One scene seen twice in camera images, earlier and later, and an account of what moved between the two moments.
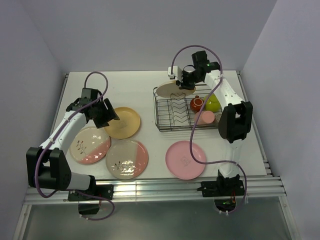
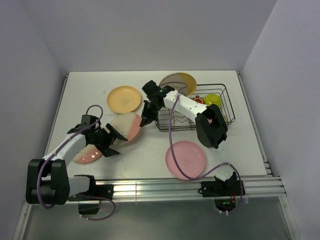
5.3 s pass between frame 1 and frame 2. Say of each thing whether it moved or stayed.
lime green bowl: stayed
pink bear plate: stayed
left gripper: moved
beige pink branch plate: moved
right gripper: moved
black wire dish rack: stayed
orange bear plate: moved
